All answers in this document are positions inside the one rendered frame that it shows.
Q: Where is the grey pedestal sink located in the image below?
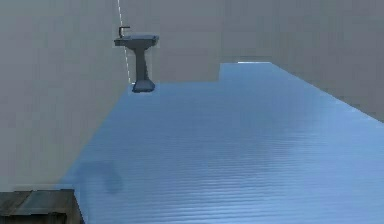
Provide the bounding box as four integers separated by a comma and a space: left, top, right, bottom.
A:
113, 33, 160, 94

